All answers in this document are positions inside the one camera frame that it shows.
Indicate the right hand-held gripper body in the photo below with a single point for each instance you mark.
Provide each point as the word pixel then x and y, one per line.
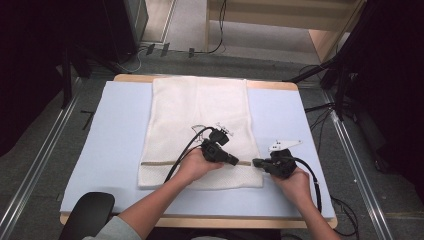
pixel 281 163

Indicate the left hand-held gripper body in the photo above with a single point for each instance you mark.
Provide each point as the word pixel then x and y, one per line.
pixel 215 146

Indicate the white cloth towel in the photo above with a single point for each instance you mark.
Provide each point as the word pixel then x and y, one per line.
pixel 200 110

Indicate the person's right hand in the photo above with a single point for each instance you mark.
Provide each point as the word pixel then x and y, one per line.
pixel 295 186

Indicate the person's left hand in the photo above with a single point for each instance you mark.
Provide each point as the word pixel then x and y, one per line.
pixel 195 166

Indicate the person's dark clothing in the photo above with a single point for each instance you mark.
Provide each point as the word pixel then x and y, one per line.
pixel 233 234

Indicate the black tripod stand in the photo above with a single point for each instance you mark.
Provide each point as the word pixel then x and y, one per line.
pixel 340 86

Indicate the small black plug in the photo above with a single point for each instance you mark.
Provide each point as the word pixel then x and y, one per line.
pixel 191 52

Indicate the light blue table mat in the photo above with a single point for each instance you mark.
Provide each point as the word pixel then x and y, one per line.
pixel 110 140

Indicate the wooden table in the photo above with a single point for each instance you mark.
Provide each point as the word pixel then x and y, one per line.
pixel 133 78

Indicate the person's grey sleeve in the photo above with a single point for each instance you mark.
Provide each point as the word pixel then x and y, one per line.
pixel 115 230

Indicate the wooden shelf unit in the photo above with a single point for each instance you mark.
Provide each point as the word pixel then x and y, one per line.
pixel 320 36

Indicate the black chair armrest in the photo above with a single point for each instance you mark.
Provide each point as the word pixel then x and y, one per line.
pixel 87 213

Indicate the dark cabinet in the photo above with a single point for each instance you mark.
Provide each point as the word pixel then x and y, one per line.
pixel 126 30

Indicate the black metal stand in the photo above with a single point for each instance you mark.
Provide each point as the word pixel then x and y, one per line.
pixel 66 80

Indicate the metal floor rail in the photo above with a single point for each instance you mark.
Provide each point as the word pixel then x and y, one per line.
pixel 36 166
pixel 358 170

